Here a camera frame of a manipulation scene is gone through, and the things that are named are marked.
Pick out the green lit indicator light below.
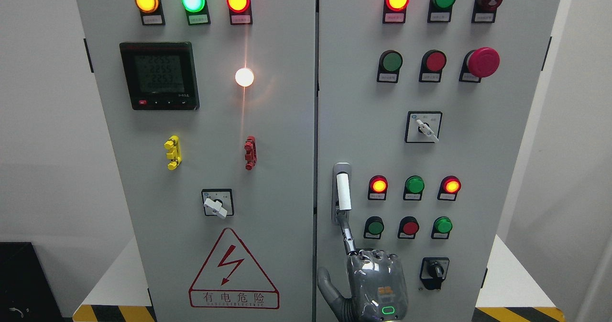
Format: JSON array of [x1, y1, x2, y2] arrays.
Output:
[[181, 0, 210, 25]]

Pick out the red push button lower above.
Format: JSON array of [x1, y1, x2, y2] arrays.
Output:
[[396, 216, 420, 239]]

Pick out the white lit indicator lamp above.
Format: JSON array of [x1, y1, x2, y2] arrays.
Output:
[[234, 67, 254, 88]]

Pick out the green push button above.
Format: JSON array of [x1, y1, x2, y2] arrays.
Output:
[[430, 216, 453, 240], [376, 50, 404, 84], [363, 216, 385, 240]]

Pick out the yellow terminal connector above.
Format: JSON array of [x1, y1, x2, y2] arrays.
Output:
[[164, 135, 182, 171]]

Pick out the red push button upper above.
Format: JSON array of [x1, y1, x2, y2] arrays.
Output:
[[419, 50, 447, 83]]

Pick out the green indicator light middle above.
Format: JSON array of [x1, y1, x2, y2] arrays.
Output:
[[404, 176, 425, 201]]

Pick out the grey cabinet door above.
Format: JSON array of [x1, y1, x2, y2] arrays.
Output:
[[317, 0, 560, 322], [77, 0, 316, 322]]

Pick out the red electric hazard warning sign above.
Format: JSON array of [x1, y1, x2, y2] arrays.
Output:
[[188, 228, 280, 309]]

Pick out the left door rotary selector switch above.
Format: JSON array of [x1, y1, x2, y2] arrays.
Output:
[[201, 189, 235, 219]]

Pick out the white platform with hazard stripes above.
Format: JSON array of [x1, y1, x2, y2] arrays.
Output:
[[72, 237, 566, 322]]

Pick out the grey left cabinet door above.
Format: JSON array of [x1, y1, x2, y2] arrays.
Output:
[[77, 0, 316, 322]]

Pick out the red lit indicator middle left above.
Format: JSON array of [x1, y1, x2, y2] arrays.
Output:
[[368, 175, 388, 200]]

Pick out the green push button lower left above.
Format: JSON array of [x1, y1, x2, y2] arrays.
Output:
[[363, 216, 385, 240]]

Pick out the black box lower left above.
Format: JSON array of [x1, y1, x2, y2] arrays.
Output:
[[0, 242, 64, 322]]

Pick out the silver door swing handle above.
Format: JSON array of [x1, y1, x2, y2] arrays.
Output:
[[331, 162, 352, 225]]

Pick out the red lit indicator top right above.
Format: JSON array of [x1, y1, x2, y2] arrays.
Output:
[[382, 0, 410, 24]]

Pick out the black digital power meter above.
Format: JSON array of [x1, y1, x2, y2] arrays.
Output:
[[120, 42, 199, 111]]

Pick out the red emergency stop mushroom button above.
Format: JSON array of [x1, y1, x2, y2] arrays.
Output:
[[459, 47, 500, 84]]

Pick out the green push button lower right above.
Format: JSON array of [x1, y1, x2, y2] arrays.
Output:
[[430, 216, 453, 240]]

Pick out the grey right cabinet door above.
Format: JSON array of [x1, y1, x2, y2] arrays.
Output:
[[317, 0, 560, 322]]

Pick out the red lit indicator middle right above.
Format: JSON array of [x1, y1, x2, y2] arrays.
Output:
[[437, 176, 461, 201]]

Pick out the upper right rotary selector switch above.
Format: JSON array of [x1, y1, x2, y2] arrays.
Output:
[[404, 111, 442, 143]]

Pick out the red terminal connector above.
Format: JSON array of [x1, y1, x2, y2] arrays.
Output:
[[243, 136, 257, 171]]

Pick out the red push button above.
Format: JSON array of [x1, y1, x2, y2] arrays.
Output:
[[396, 216, 420, 239], [419, 50, 447, 83]]

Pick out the amber indicator light top left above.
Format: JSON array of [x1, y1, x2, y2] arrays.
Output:
[[135, 0, 165, 26]]

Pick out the red lit indicator light left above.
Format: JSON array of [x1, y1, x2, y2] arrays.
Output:
[[227, 0, 253, 25]]

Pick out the black knob selector switch bottom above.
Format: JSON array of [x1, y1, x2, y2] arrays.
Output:
[[419, 257, 450, 290]]

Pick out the green indicator light top right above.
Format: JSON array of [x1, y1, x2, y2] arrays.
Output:
[[427, 0, 456, 23]]

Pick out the green push button upper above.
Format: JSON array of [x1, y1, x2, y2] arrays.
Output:
[[376, 50, 404, 84]]

